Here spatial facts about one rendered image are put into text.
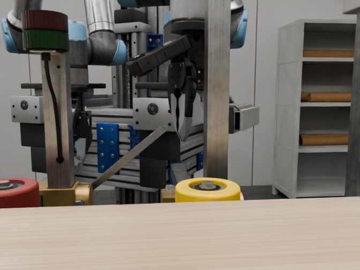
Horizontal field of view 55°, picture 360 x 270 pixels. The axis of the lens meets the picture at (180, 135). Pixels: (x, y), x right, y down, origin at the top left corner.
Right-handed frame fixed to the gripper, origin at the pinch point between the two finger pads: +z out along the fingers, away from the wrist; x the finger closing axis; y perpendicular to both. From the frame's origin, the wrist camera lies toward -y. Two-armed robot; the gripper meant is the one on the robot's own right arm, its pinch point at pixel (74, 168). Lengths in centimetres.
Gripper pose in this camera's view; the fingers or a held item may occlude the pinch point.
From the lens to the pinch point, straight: 89.8
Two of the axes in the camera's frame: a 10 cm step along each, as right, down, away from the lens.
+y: -1.0, -1.4, 9.9
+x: -9.9, 0.1, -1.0
